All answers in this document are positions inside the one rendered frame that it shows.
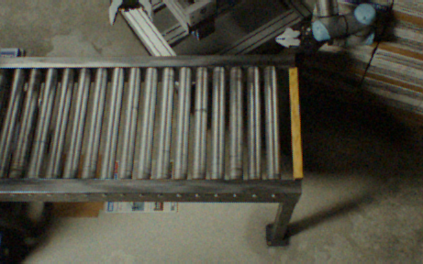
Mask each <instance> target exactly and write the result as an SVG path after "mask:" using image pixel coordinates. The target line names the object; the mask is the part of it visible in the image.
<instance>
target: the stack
mask: <svg viewBox="0 0 423 264"><path fill-rule="evenodd" d="M393 2H394V0H338V7H339V14H340V15H343V14H349V13H352V12H354V10H356V8H357V6H359V5H360V4H364V3H366V4H370V5H371V6H374V8H375V9H376V17H375V20H374V23H373V27H374V41H375V42H377V40H378V39H379V40H380V39H381V40H380V42H379V40H378V42H377V46H376V47H375V48H374V47H369V46H363V47H360V46H351V47H345V46H344V47H332V46H328V44H327V43H326V44H324V45H323V46H322V48H320V49H318V51H316V53H314V54H312V56H313V57H315V58H321V59H323V60H326V61H334V62H336V63H338V64H344V65H347V66H350V67H352V68H356V69H360V70H362V71H365V70H366V68H367V70H366V72H369V73H371V74H377V75H380V76H382V77H387V78H390V79H393V80H395V81H400V82H402V83H409V84H412V85H415V86H416V87H422V88H423V60H416V59H413V58H411V57H406V56H403V55H401V54H398V53H393V52H390V51H388V50H382V49H377V47H378V43H384V44H387V45H390V46H393V47H398V48H401V49H404V50H411V51H414V52H415V53H421V54H423V26H418V25H416V24H413V23H407V22H406V21H403V20H400V19H394V18H391V17H389V16H388V15H389V13H390V10H391V8H392V3H393ZM383 29H384V31H383ZM382 32H383V33H382ZM381 34H382V36H381ZM379 37H380V38H379ZM366 72H365V74H366ZM365 74H364V75H361V74H356V73H353V72H351V71H344V70H342V69H339V68H333V67H331V66H328V65H326V64H321V63H318V62H315V61H311V60H306V59H305V61H304V63H303V65H302V77H301V78H302V79H305V80H307V81H309V82H314V83H318V84H323V85H325V86H327V87H329V88H335V89H337V90H339V91H343V92H346V93H348V94H356V96H360V97H361V98H366V99H370V100H372V101H377V102H379V103H382V104H384V105H391V106H393V107H398V108H400V109H403V110H405V111H410V112H412V113H413V111H414V113H416V114H418V115H423V93H420V92H416V91H412V90H408V89H407V88H404V87H399V86H396V85H394V84H389V83H387V82H382V81H377V80H375V79H372V78H370V77H368V78H366V77H364V76H365ZM356 92H357V93H356ZM325 95H326V96H328V97H331V98H336V99H339V100H341V101H346V102H348V103H350V104H353V105H359V106H361V107H366V108H369V109H371V110H373V111H378V112H380V113H383V114H385V115H390V116H392V117H386V116H383V115H377V114H375V113H372V112H370V111H365V110H362V109H360V108H356V107H353V106H351V105H348V104H343V103H340V102H337V101H332V100H330V99H328V98H324V96H325ZM298 96H300V97H303V98H307V99H309V100H311V101H317V102H319V103H322V104H323V105H330V106H332V107H335V108H338V109H341V110H344V111H349V112H351V113H353V114H355V115H360V116H364V117H369V118H371V119H373V120H376V121H380V122H383V123H386V124H387V125H392V126H395V127H401V128H403V129H405V130H408V131H413V132H416V133H418V134H419V135H423V127H421V126H422V125H423V120H421V119H419V118H416V117H412V116H410V115H403V114H401V113H398V112H396V111H391V110H388V109H386V108H383V107H379V106H376V105H373V104H366V103H365V102H362V101H357V100H354V98H349V97H346V96H343V95H341V94H336V93H333V92H330V91H325V90H323V89H321V88H316V87H314V86H312V85H309V84H304V83H301V82H299V83H298ZM356 96H355V97H356Z"/></svg>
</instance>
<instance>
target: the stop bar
mask: <svg viewBox="0 0 423 264"><path fill-rule="evenodd" d="M289 84H290V100H291V131H292V147H293V163H294V178H295V181H302V180H303V179H304V178H303V164H302V161H303V159H302V151H301V125H300V112H299V98H298V71H297V68H289Z"/></svg>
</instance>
